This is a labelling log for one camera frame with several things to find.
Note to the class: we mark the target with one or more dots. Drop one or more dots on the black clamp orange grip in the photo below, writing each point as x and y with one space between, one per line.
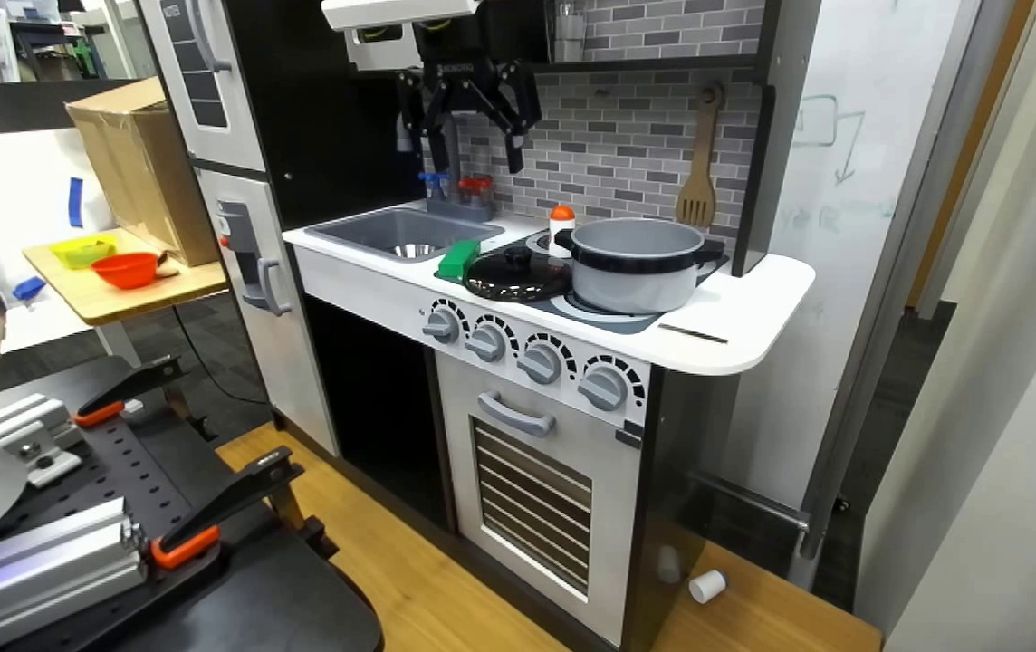
119 400
221 508

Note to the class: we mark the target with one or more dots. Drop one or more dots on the orange bowl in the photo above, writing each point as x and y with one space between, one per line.
125 269

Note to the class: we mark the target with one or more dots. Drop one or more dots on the green block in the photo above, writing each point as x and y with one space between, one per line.
456 258

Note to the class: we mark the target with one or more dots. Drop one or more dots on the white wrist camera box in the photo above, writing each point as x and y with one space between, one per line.
396 12

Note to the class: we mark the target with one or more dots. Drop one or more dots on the grey toy pot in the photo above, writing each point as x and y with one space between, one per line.
639 273

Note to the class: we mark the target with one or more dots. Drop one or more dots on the large aluminium extrusion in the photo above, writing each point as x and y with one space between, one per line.
33 565

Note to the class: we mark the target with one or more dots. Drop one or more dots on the wooden spatula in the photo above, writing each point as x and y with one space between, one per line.
701 181

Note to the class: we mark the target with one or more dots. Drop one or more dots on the grey sink basin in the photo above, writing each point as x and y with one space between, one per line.
384 221

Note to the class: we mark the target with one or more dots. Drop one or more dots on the white cup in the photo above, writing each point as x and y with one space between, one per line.
709 587

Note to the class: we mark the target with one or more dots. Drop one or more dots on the yellow green bowl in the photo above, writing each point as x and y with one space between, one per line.
86 251

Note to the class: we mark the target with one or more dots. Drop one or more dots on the translucent cup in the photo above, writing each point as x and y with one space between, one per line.
669 561

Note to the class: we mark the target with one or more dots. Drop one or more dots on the light wooden board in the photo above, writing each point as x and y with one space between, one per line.
119 301

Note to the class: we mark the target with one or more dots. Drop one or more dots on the wall whiteboard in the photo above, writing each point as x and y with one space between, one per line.
856 181

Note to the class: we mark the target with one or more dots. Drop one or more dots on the small aluminium extrusion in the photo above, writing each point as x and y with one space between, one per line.
14 420

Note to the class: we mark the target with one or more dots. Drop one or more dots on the black perforated work table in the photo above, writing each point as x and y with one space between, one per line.
180 543

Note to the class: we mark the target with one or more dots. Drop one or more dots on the brown cardboard box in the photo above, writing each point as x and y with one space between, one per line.
144 158

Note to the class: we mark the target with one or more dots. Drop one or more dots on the orange toy food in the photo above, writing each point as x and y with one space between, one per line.
559 231

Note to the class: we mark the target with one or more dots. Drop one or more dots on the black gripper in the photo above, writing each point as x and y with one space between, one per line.
467 83

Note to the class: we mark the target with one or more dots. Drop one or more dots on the grey stove knob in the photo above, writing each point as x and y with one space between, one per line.
442 322
604 384
542 360
491 340

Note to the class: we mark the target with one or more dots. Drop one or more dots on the white toy kitchen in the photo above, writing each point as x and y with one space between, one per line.
736 321

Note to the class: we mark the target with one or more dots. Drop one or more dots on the blue tape strip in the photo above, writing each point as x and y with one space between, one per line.
75 199
26 289

